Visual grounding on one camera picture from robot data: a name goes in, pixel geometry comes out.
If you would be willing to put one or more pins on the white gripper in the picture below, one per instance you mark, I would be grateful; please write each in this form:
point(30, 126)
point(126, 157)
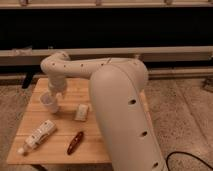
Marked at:
point(57, 85)

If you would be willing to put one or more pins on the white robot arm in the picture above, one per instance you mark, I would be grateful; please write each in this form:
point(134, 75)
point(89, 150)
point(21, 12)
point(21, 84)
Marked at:
point(115, 86)

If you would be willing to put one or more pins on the white soap bar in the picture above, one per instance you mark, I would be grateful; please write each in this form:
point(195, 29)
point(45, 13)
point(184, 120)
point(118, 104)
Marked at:
point(81, 113)

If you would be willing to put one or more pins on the wooden table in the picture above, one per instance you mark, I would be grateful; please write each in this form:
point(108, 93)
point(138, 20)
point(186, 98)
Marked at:
point(54, 150)

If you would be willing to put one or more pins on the white tube bottle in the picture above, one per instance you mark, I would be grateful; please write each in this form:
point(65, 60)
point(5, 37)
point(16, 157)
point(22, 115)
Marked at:
point(37, 137)

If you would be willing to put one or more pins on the brown oblong eggplant toy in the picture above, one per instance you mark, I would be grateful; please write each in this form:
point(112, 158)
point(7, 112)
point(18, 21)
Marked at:
point(75, 142)

